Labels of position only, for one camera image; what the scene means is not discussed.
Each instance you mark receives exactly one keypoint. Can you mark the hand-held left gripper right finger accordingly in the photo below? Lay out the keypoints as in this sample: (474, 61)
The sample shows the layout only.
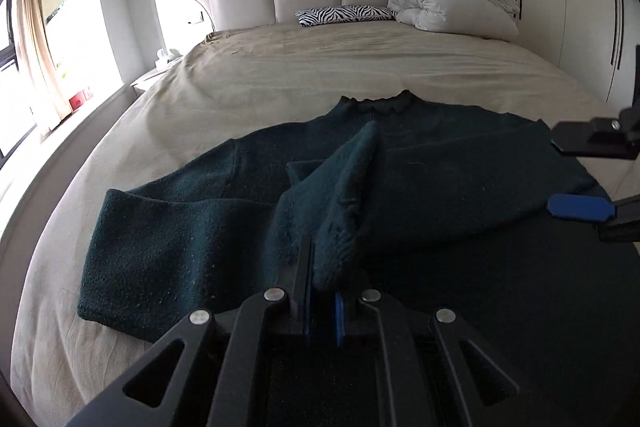
(340, 319)

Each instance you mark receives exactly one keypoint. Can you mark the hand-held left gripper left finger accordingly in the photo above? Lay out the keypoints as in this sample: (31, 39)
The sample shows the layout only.
(306, 307)

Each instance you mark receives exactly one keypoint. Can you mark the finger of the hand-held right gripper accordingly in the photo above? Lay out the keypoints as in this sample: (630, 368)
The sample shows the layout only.
(595, 137)
(575, 206)

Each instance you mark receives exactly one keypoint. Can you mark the dark teal knit sweater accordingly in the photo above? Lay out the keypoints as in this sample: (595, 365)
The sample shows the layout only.
(450, 207)

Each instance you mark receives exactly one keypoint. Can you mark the bed with beige sheet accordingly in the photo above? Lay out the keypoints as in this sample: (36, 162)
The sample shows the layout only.
(280, 72)

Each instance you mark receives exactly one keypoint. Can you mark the white nightstand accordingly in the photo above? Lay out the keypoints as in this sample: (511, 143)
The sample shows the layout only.
(147, 82)

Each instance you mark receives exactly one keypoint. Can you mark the zebra print pillow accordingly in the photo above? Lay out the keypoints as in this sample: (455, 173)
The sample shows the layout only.
(345, 14)

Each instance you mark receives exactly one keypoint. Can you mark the white tissue box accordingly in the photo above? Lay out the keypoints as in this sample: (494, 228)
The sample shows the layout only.
(168, 58)

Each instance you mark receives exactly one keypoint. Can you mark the red box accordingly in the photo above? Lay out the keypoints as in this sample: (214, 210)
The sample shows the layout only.
(81, 99)

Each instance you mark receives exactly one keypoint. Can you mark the beige curtain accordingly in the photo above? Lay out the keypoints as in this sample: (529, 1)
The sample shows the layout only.
(37, 42)

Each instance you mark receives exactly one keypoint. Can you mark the dark framed window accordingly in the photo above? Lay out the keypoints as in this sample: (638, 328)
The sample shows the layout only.
(6, 57)

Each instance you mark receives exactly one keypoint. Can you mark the black wall reading lamp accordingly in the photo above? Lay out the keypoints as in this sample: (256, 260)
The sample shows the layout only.
(197, 18)

